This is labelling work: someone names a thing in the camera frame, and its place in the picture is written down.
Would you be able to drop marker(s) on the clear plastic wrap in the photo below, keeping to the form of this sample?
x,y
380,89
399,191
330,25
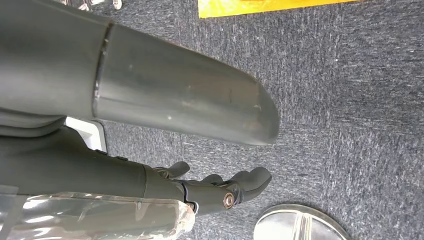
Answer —
x,y
99,218

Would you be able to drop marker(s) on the yellow floor mat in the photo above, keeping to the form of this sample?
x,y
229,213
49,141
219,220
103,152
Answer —
x,y
265,6

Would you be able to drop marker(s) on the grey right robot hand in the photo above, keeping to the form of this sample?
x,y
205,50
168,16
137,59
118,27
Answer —
x,y
165,89

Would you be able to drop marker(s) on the silver metal feet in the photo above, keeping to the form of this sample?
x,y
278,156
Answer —
x,y
86,4

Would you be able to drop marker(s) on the chrome floor disc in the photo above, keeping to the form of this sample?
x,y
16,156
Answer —
x,y
298,225

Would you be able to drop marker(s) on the white plastic base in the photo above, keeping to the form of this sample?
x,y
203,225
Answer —
x,y
87,134

